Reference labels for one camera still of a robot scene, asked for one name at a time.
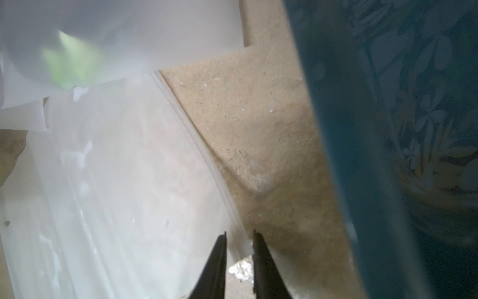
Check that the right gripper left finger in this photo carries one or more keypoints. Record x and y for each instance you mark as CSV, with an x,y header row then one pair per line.
x,y
211,283

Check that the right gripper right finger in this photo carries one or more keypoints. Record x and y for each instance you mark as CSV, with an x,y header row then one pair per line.
x,y
268,283

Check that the stack of clear bags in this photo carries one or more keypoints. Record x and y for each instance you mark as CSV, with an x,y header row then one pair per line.
x,y
114,197

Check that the teal plastic bin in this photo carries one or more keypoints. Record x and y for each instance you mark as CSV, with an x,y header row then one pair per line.
x,y
394,86

